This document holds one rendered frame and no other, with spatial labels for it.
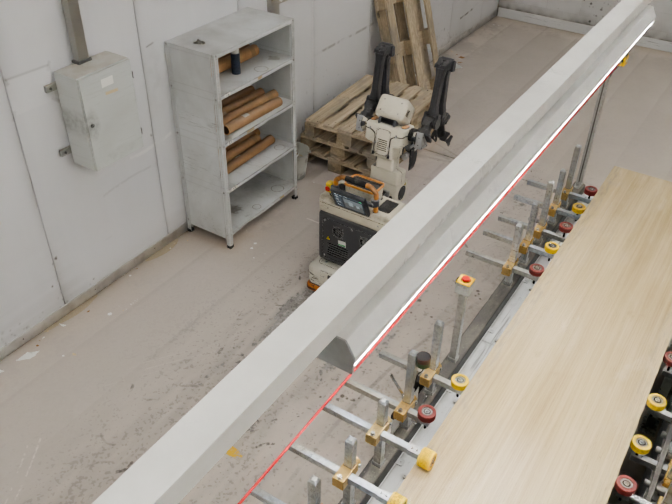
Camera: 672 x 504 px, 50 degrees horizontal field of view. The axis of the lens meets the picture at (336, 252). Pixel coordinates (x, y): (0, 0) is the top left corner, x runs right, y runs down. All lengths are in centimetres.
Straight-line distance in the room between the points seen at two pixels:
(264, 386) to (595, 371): 258
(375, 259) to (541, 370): 217
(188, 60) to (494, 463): 327
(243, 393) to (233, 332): 373
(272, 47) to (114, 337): 246
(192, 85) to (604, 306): 299
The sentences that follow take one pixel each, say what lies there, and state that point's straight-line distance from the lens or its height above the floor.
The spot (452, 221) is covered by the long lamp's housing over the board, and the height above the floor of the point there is 238.
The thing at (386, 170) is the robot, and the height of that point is 90.
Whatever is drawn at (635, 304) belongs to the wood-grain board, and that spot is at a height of 90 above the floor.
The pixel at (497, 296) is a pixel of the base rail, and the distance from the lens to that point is 417.
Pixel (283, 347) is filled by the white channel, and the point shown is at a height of 246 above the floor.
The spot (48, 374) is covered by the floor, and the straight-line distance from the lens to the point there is 487.
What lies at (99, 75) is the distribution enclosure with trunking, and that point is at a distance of 450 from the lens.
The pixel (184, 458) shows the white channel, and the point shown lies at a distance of 109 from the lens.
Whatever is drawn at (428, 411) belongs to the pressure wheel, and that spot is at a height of 91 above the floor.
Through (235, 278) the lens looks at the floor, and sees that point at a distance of 531.
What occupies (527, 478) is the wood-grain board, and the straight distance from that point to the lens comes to 308.
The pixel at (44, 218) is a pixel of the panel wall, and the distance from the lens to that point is 483.
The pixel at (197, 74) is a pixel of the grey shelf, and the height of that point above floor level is 139.
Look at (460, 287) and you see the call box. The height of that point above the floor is 120.
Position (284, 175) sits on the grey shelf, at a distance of 615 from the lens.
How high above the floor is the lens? 331
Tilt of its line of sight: 37 degrees down
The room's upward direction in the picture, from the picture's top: 1 degrees clockwise
